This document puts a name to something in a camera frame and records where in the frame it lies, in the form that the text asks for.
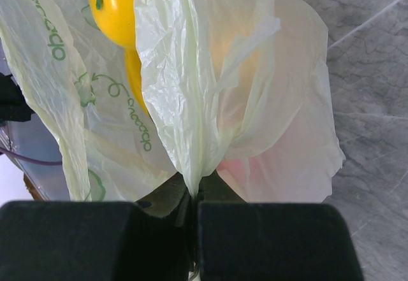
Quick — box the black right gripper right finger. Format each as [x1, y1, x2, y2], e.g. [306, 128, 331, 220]
[196, 173, 363, 280]

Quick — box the pale green avocado plastic bag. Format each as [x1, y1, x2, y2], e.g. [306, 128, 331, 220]
[1, 0, 345, 203]

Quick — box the yellow orange fake mango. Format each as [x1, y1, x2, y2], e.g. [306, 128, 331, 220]
[124, 48, 150, 117]

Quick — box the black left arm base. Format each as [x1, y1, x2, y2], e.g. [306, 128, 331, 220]
[0, 73, 34, 125]

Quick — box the yellow fake lemon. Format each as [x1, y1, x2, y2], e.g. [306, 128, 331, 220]
[89, 0, 136, 49]

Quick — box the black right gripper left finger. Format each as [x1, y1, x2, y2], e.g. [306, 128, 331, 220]
[1, 175, 193, 280]

